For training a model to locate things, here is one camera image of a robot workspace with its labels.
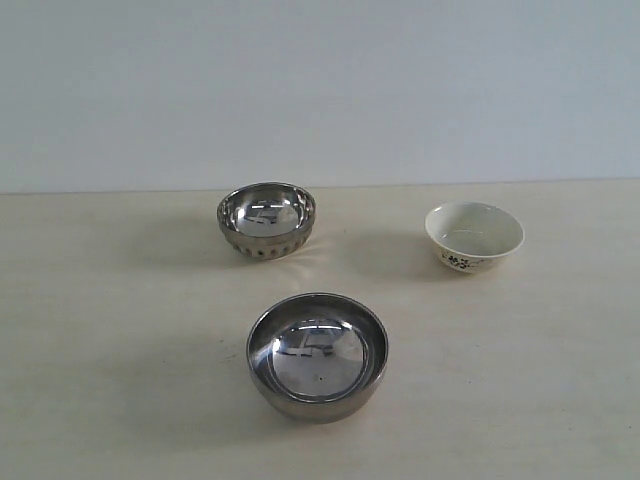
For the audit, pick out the patterned steel bowl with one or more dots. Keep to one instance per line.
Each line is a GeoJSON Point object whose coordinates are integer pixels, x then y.
{"type": "Point", "coordinates": [268, 220]}

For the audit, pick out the large plain steel bowl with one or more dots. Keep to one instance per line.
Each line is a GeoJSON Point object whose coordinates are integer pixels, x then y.
{"type": "Point", "coordinates": [317, 357]}

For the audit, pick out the white floral ceramic bowl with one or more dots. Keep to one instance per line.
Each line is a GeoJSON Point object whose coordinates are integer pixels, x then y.
{"type": "Point", "coordinates": [472, 237]}

